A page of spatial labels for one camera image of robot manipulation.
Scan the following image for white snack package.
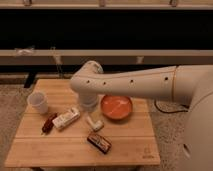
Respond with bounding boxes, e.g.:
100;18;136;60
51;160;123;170
53;107;80;130

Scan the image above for black cable on floor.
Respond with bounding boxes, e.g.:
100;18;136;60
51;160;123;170
153;99;190;114

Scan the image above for white plastic cup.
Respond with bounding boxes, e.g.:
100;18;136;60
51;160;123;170
27;91;48;114

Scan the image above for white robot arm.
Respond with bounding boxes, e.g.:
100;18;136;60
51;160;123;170
70;61;213;171

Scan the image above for orange bowl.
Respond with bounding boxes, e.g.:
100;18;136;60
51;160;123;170
100;95;133;120

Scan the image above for brown snack stick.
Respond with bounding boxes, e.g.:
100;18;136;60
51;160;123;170
42;113;57;134

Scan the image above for dark chocolate bar package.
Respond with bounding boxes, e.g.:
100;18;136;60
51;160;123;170
87;132;112;154

